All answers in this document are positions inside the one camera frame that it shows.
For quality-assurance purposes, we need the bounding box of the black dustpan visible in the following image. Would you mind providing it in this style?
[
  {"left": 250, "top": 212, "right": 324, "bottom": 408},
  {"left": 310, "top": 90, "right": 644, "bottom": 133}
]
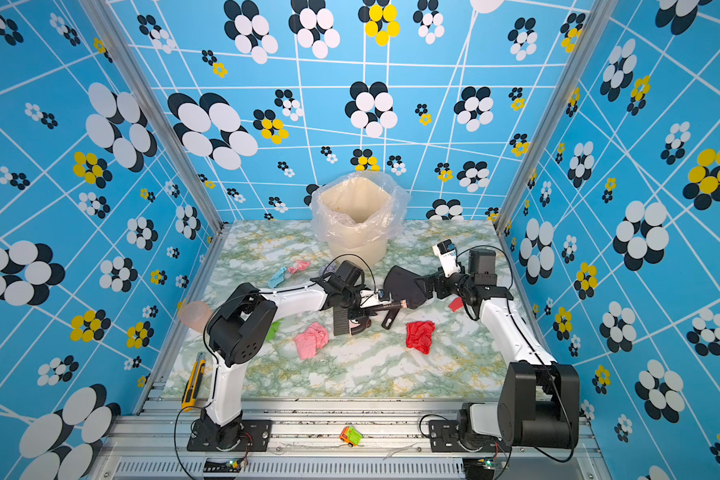
[{"left": 383, "top": 266, "right": 431, "bottom": 309}]

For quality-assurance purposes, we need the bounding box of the black pink hand brush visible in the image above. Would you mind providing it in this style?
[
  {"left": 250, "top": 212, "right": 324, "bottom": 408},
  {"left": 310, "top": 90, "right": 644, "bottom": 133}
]
[{"left": 333, "top": 298, "right": 407, "bottom": 336}]

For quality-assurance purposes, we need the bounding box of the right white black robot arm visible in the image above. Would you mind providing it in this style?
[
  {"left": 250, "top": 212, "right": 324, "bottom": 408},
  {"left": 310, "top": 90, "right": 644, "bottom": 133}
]
[{"left": 419, "top": 240, "right": 580, "bottom": 452}]

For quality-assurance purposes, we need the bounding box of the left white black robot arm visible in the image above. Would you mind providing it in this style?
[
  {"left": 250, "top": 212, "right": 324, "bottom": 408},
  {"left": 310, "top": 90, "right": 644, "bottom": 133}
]
[{"left": 192, "top": 261, "right": 394, "bottom": 451}]

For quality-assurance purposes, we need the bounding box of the red crumpled paper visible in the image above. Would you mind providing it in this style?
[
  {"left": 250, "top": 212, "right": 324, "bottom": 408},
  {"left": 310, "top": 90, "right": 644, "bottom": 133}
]
[{"left": 406, "top": 321, "right": 436, "bottom": 355}]

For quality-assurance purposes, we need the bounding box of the pink crumpled paper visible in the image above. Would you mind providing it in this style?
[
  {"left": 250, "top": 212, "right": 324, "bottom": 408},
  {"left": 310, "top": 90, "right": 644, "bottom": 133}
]
[{"left": 294, "top": 322, "right": 330, "bottom": 360}]

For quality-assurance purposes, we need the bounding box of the green crumpled paper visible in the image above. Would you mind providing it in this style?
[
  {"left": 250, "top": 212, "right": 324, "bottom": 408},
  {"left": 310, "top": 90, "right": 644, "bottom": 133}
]
[{"left": 265, "top": 320, "right": 281, "bottom": 341}]

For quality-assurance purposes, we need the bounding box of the small pink paper scrap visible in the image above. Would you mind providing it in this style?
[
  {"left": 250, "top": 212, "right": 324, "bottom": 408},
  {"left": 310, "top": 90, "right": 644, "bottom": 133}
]
[{"left": 287, "top": 260, "right": 311, "bottom": 275}]

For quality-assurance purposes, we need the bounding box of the beige trash bin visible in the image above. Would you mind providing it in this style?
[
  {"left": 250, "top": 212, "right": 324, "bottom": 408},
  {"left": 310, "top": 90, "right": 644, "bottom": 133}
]
[{"left": 310, "top": 172, "right": 397, "bottom": 265}]

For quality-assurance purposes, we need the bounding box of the light blue paper scrap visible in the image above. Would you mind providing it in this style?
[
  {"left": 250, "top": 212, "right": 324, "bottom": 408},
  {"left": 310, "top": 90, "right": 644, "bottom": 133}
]
[{"left": 268, "top": 267, "right": 288, "bottom": 289}]

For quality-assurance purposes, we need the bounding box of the small green orange toy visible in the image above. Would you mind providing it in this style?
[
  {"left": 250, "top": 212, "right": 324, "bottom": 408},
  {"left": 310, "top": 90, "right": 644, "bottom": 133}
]
[{"left": 339, "top": 426, "right": 363, "bottom": 447}]

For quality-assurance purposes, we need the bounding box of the pink translucent cup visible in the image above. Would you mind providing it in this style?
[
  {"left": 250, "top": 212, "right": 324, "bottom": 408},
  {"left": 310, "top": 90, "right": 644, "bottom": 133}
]
[{"left": 178, "top": 301, "right": 213, "bottom": 334}]

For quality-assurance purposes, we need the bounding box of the yellow utility knife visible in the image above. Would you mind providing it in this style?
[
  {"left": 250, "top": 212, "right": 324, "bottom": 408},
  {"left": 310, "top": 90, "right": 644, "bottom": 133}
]
[{"left": 181, "top": 352, "right": 206, "bottom": 411}]

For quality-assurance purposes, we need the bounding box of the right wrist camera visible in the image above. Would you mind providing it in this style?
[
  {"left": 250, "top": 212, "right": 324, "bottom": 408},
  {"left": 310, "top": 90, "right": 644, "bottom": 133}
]
[{"left": 432, "top": 239, "right": 461, "bottom": 278}]

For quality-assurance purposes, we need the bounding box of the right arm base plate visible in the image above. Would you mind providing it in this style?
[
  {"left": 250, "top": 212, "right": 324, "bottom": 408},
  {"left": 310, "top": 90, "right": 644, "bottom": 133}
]
[{"left": 424, "top": 418, "right": 509, "bottom": 456}]

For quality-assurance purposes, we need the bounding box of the aluminium frame rail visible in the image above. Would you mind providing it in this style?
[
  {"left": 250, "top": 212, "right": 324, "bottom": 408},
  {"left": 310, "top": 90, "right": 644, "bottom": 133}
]
[{"left": 90, "top": 396, "right": 610, "bottom": 479}]

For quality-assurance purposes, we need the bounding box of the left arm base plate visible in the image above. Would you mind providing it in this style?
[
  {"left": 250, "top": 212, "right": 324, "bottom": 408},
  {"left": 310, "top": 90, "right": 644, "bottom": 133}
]
[{"left": 187, "top": 418, "right": 273, "bottom": 453}]

